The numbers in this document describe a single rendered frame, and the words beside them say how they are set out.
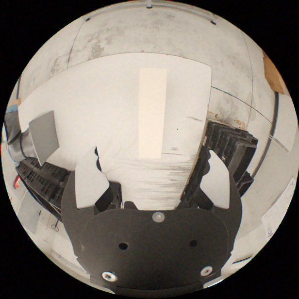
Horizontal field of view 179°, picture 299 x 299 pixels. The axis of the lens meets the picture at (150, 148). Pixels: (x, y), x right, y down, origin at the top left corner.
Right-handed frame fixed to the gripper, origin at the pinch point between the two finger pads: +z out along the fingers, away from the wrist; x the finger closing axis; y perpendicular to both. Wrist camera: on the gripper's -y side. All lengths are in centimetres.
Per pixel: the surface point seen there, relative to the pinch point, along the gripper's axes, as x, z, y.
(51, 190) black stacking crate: -44, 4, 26
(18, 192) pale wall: -351, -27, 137
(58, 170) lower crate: -48, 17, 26
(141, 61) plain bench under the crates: -3.4, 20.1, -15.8
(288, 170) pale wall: 252, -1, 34
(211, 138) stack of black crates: 53, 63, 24
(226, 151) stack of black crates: 53, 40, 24
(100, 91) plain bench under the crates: -15.7, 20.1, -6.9
